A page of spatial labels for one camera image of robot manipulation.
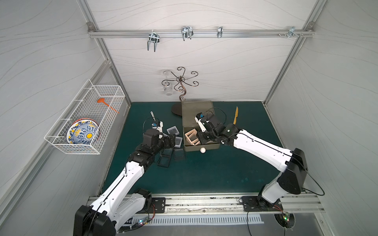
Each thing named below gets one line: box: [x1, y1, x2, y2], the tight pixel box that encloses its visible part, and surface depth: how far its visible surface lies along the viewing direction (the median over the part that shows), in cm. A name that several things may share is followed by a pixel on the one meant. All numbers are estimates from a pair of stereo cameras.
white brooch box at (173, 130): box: [166, 125, 180, 136], surface depth 104 cm
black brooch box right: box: [173, 148, 185, 160], surface depth 94 cm
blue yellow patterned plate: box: [65, 118, 100, 145], surface depth 62 cm
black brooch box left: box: [157, 147, 175, 168], surface depth 92 cm
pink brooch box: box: [184, 128, 200, 146], surface depth 82 cm
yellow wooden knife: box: [233, 106, 239, 125], surface depth 117 cm
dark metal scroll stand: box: [161, 66, 200, 117], surface depth 95 cm
